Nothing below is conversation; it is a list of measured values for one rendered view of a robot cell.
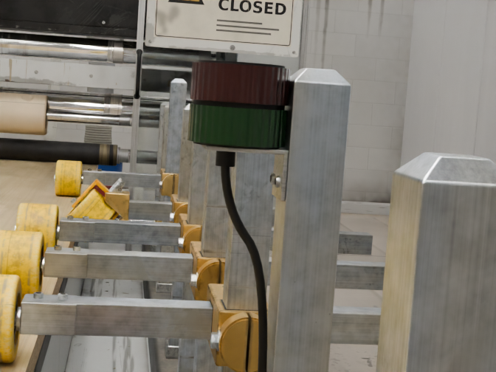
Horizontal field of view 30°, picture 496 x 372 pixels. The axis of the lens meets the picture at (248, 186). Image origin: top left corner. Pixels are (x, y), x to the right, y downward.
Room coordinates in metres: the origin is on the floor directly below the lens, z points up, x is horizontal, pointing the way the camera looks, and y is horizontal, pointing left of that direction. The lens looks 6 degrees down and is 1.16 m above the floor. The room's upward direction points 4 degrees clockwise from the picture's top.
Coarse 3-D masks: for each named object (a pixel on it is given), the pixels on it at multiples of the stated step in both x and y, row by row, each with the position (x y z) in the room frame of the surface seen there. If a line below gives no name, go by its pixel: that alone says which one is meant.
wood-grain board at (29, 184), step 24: (0, 168) 2.57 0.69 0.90; (24, 168) 2.62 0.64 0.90; (48, 168) 2.66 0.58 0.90; (0, 192) 2.05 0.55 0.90; (24, 192) 2.08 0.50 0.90; (48, 192) 2.11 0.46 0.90; (0, 216) 1.70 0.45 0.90; (48, 288) 1.14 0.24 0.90; (24, 336) 0.92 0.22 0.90; (24, 360) 0.84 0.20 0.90
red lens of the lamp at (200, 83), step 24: (192, 72) 0.56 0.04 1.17; (216, 72) 0.54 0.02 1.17; (240, 72) 0.54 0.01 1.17; (264, 72) 0.54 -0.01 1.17; (288, 72) 0.56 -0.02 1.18; (192, 96) 0.56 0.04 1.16; (216, 96) 0.54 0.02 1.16; (240, 96) 0.54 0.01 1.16; (264, 96) 0.54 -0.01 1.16; (288, 96) 0.56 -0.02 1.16
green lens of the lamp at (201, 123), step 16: (192, 112) 0.56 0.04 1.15; (208, 112) 0.54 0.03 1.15; (224, 112) 0.54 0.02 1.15; (240, 112) 0.54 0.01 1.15; (256, 112) 0.54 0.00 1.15; (272, 112) 0.55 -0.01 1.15; (192, 128) 0.55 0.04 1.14; (208, 128) 0.54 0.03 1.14; (224, 128) 0.54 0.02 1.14; (240, 128) 0.54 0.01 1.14; (256, 128) 0.54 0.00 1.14; (272, 128) 0.55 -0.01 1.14; (224, 144) 0.54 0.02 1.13; (240, 144) 0.54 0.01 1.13; (256, 144) 0.54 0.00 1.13; (272, 144) 0.55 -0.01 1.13
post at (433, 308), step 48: (432, 192) 0.31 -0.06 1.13; (480, 192) 0.31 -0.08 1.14; (432, 240) 0.31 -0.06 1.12; (480, 240) 0.31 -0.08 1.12; (384, 288) 0.34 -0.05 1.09; (432, 288) 0.31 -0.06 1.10; (480, 288) 0.31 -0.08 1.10; (384, 336) 0.33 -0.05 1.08; (432, 336) 0.31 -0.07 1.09; (480, 336) 0.31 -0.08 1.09
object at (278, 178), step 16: (256, 64) 0.54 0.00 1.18; (208, 144) 0.55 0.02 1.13; (224, 160) 0.56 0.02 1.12; (224, 176) 0.56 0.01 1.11; (272, 176) 0.58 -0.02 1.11; (224, 192) 0.56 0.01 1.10; (272, 192) 0.58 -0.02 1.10; (240, 224) 0.56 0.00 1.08; (256, 256) 0.56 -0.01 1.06; (256, 272) 0.56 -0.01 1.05; (256, 288) 0.57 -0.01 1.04
